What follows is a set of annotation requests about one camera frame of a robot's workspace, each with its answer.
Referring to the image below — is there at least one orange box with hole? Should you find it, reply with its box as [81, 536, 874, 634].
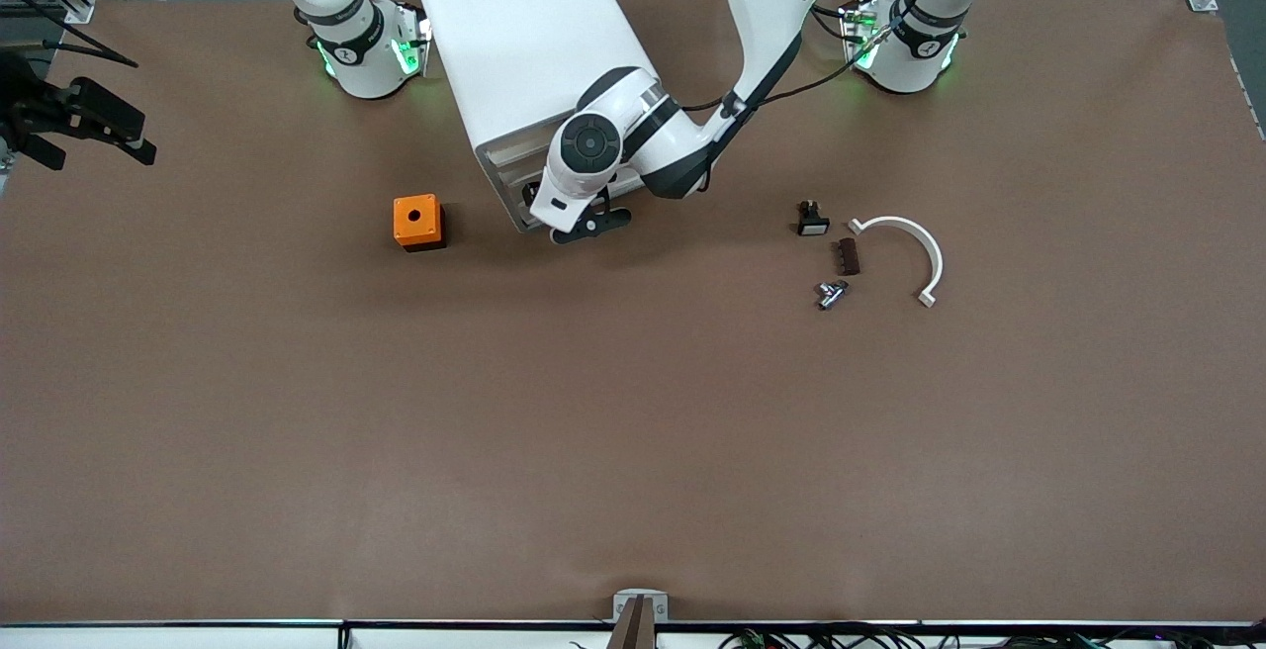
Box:
[393, 194, 447, 252]

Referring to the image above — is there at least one base connector box green light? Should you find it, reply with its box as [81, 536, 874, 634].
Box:
[839, 0, 884, 71]
[391, 0, 433, 78]

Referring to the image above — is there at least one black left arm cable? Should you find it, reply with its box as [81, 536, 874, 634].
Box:
[678, 0, 926, 116]

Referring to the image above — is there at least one black base cable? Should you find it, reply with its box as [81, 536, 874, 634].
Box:
[809, 0, 854, 42]

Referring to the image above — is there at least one white half ring clamp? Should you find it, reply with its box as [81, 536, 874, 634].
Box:
[848, 216, 945, 309]

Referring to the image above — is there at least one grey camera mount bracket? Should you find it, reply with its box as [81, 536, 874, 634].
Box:
[608, 588, 670, 649]

